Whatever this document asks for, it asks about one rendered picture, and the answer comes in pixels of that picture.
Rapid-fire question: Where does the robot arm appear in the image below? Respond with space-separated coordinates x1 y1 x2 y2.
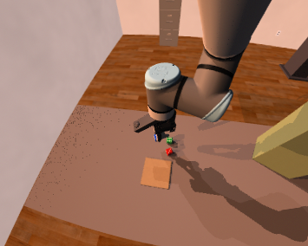
134 0 272 133

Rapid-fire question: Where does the green die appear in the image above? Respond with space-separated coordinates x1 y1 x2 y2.
167 137 173 144

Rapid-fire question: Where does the red die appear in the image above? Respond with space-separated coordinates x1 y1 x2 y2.
166 148 173 156

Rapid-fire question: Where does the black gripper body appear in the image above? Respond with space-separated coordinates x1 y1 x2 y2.
154 109 176 134

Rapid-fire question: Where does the orange flat mat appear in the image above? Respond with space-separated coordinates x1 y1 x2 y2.
141 158 171 189

